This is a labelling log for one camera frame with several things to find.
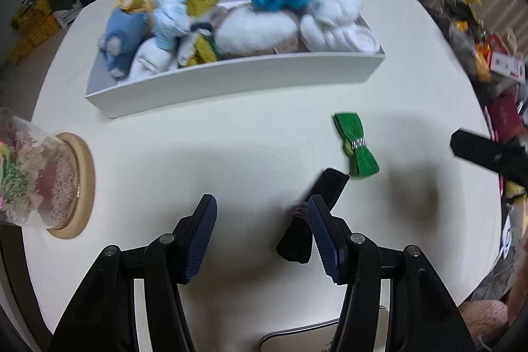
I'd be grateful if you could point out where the yellow-green tissue pack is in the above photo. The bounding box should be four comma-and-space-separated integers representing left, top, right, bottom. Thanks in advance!
505, 181, 528, 204

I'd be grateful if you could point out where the black cloth roll purple band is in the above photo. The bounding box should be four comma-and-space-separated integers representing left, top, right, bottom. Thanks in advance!
276, 168, 351, 265

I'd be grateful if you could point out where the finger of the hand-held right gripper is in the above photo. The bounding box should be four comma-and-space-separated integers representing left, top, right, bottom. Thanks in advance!
449, 129, 528, 188

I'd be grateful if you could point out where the pile of yellow boxes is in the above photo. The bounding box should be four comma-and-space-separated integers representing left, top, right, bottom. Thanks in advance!
10, 0, 62, 66

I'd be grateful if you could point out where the white card with blue ring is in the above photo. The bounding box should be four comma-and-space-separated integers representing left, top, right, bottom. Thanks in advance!
500, 212, 516, 258

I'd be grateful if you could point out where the green ribbed bow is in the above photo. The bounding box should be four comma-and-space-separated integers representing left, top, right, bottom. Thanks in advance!
333, 112, 380, 180

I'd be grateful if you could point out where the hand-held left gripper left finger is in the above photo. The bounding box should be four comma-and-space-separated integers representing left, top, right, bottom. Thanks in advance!
47, 193, 218, 352

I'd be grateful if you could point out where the glass bowl of snacks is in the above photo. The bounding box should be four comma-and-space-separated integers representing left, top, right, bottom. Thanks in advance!
447, 18, 496, 84

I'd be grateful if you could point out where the dark red paper bag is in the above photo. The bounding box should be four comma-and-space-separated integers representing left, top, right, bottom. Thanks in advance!
487, 94, 528, 138

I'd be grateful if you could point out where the white fluffy towel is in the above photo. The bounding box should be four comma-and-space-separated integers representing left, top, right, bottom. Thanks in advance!
300, 0, 380, 53

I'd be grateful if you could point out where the glass dome with flowers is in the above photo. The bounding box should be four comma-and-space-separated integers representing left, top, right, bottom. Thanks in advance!
0, 107, 95, 240

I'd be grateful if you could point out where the light blue knit cloth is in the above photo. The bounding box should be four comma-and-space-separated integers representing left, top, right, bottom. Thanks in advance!
153, 0, 194, 49

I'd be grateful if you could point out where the blue rabbit plush toy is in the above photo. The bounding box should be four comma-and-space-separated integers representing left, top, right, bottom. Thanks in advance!
98, 0, 166, 80

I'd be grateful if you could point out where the olive yellow plush cloth roll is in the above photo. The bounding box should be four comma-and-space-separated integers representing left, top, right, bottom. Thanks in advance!
177, 0, 223, 68

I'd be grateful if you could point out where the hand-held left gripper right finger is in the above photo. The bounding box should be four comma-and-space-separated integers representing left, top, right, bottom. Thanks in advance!
307, 194, 475, 352

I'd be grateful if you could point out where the red box with white label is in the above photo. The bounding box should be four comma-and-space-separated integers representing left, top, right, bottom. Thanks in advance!
484, 34, 526, 82

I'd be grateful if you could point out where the white brown plush toy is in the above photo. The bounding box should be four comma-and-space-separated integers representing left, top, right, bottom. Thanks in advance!
210, 3, 302, 58

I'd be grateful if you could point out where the white cardboard box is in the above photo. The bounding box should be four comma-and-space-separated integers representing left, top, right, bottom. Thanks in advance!
84, 0, 386, 119

